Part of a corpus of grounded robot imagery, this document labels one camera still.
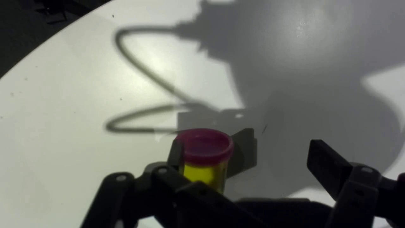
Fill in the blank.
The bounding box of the yellow-green tub pink lid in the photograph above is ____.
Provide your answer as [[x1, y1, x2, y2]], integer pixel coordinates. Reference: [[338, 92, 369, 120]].
[[176, 128, 234, 194]]

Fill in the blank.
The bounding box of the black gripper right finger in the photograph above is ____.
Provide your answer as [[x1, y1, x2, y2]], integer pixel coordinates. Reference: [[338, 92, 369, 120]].
[[306, 138, 405, 228]]

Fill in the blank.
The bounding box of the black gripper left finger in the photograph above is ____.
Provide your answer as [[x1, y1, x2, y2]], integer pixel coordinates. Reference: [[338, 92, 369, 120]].
[[80, 127, 276, 228]]

